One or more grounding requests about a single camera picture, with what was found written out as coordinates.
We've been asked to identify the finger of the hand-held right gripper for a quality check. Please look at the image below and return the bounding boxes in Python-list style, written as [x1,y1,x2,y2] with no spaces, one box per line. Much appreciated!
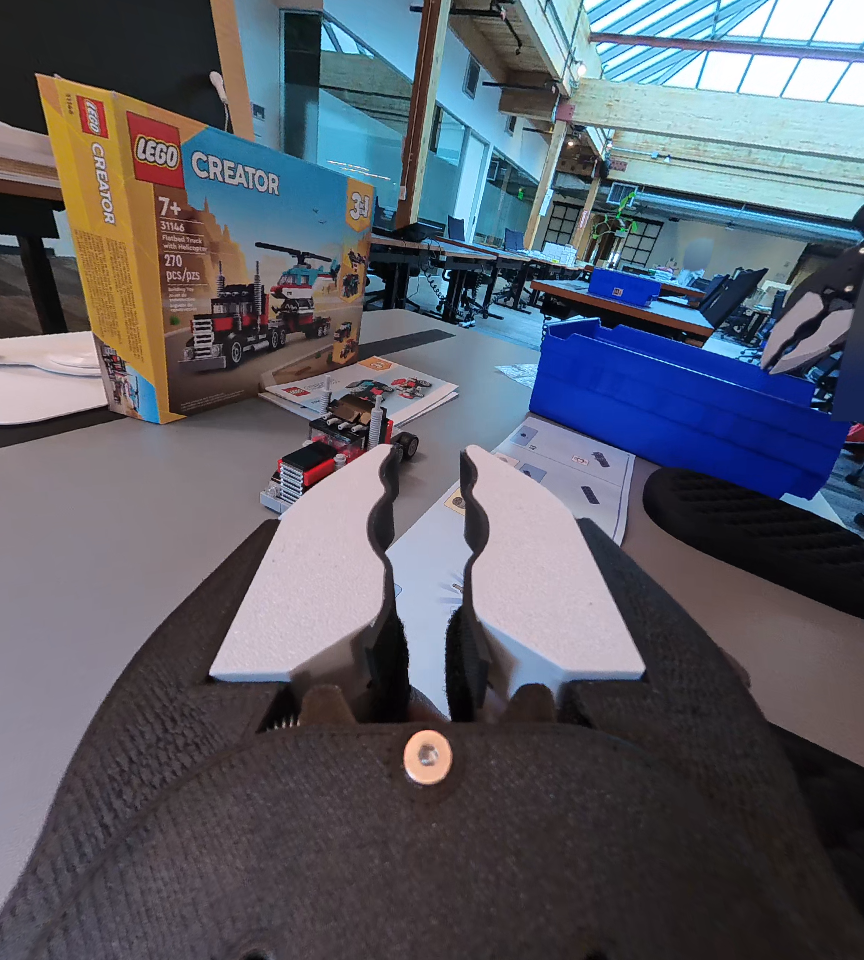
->
[773,305,857,376]
[762,290,832,364]

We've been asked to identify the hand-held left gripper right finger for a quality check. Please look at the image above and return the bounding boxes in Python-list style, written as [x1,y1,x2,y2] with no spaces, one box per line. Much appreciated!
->
[444,446,646,721]

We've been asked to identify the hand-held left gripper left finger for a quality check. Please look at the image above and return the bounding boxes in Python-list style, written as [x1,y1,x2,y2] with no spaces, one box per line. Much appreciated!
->
[210,446,410,721]

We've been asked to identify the red black lego vehicle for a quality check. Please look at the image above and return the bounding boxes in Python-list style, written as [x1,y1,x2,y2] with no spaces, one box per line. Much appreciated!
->
[261,393,421,517]

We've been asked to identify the large blue plastic bin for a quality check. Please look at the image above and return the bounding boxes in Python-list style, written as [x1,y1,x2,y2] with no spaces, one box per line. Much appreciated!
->
[530,318,853,502]

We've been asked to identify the open lego instruction booklet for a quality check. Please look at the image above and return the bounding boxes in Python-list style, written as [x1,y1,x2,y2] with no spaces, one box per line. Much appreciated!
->
[387,413,637,721]

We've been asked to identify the closed lego instruction booklet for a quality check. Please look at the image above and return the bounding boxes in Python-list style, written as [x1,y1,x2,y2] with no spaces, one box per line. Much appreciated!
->
[260,356,460,427]

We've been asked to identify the lego set box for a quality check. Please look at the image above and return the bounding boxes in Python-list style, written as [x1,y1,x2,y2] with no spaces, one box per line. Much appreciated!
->
[38,75,377,426]

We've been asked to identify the black office chair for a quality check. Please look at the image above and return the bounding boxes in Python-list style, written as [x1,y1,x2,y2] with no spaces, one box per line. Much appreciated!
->
[698,267,772,343]

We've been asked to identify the wooden office desk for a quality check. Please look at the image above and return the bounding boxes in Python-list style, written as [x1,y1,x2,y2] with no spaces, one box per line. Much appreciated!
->
[530,278,721,349]

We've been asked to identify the small blue plastic bin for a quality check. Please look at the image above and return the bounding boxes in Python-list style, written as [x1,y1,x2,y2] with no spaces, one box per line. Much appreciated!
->
[587,267,664,310]

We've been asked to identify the green potted plant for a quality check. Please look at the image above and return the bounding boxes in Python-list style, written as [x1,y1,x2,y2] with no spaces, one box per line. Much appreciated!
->
[594,188,643,271]

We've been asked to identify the black tape strip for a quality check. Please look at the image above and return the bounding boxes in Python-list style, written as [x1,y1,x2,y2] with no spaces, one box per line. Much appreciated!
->
[0,327,457,460]

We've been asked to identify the white lamp base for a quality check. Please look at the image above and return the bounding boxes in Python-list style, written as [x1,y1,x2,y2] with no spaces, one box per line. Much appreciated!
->
[0,278,112,427]

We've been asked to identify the long dark office desk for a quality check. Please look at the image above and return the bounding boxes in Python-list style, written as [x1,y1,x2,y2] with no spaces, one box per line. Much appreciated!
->
[365,233,553,325]

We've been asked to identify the black white-framed panel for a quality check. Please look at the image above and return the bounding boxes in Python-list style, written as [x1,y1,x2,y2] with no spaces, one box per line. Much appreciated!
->
[0,0,256,139]

